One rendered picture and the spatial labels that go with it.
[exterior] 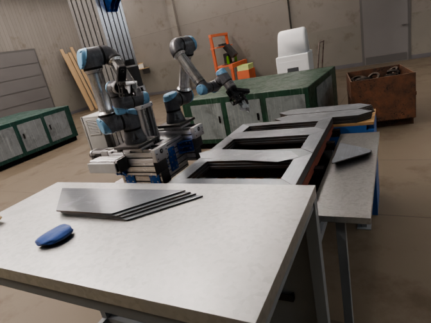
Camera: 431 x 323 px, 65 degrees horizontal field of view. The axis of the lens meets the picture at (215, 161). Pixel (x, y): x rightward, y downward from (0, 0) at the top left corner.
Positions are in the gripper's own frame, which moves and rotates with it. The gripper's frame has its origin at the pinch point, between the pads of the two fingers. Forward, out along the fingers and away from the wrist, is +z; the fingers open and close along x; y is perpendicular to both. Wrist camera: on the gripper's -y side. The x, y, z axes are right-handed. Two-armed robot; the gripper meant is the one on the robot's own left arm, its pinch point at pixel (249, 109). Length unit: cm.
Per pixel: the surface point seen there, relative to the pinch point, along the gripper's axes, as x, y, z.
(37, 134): -602, 34, -288
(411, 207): -2, -87, 134
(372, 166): 56, -3, 71
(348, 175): 52, 13, 67
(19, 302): -137, 181, 23
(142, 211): 65, 122, 27
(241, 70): -630, -611, -250
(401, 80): -64, -300, 47
